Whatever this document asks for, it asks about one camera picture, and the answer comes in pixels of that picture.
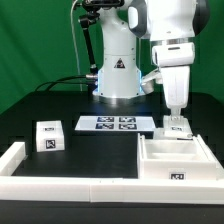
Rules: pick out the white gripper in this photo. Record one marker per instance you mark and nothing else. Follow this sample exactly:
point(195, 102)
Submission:
point(174, 63)

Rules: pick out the white cabinet door panel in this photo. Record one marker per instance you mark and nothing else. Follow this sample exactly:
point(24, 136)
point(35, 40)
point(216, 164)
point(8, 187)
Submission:
point(158, 134)
point(177, 127)

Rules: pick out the white cabinet body box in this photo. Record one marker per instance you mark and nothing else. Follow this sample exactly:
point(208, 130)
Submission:
point(177, 160)

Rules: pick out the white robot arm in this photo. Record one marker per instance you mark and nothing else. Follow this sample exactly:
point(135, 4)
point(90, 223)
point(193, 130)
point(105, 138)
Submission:
point(169, 25)

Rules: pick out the white cabinet top block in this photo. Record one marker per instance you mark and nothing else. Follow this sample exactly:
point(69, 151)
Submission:
point(49, 136)

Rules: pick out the white U-shaped fence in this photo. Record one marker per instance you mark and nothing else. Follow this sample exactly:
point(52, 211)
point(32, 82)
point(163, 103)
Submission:
point(102, 190)

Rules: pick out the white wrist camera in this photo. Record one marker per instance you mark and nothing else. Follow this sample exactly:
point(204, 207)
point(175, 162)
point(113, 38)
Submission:
point(148, 81)

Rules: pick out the white marker base plate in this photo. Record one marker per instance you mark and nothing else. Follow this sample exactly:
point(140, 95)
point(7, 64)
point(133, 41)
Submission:
point(115, 123)

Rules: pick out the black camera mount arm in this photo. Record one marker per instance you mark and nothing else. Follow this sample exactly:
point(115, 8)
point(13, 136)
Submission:
point(92, 15)

